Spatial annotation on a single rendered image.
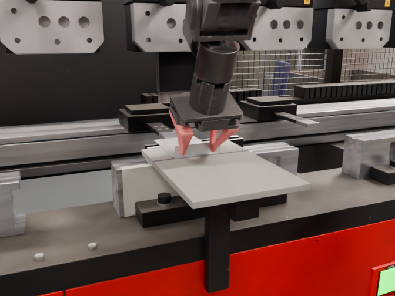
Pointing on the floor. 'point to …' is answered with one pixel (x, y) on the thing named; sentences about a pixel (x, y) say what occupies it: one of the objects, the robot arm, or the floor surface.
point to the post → (333, 66)
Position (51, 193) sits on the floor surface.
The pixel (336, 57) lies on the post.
